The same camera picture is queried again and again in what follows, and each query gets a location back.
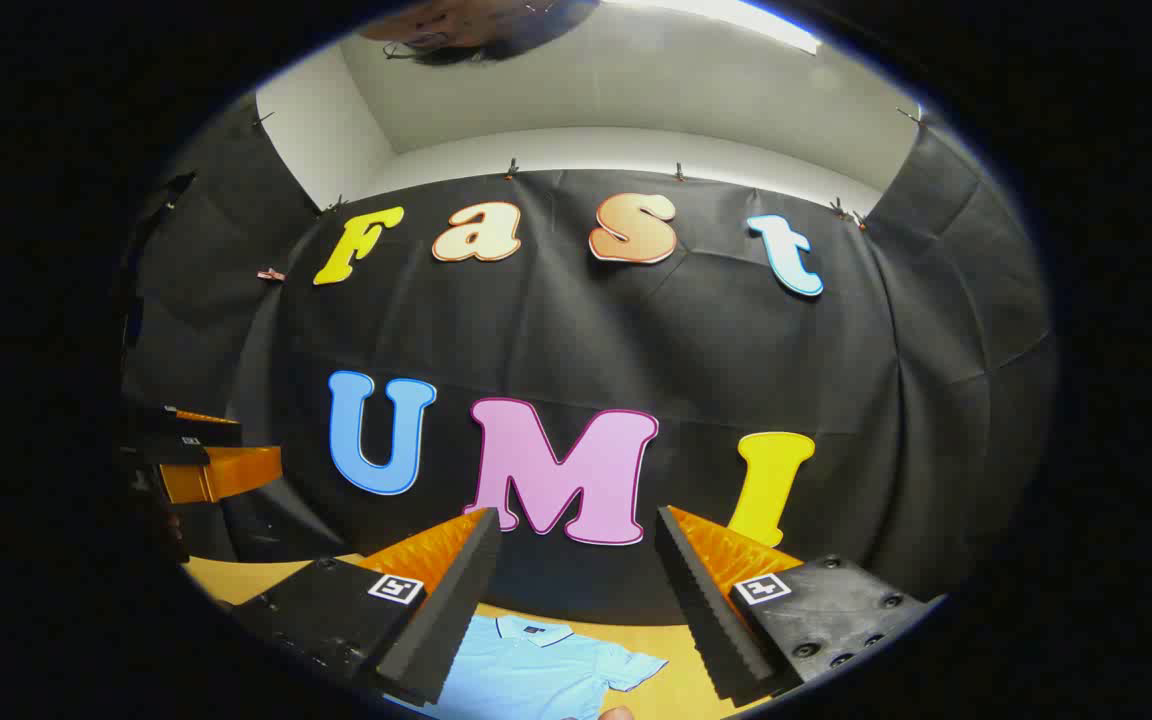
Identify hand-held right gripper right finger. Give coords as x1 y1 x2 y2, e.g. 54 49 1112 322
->
654 505 942 707

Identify black backdrop cloth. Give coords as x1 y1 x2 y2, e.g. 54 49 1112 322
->
121 95 1057 626

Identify person's head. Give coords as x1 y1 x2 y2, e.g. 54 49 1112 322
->
356 0 602 66

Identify light blue T-shirt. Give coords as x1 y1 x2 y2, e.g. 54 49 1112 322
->
406 613 670 720

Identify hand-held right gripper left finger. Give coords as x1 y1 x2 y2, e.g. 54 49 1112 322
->
234 507 503 707

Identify person's eyeglasses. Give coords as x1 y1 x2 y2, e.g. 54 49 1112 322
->
382 33 453 59

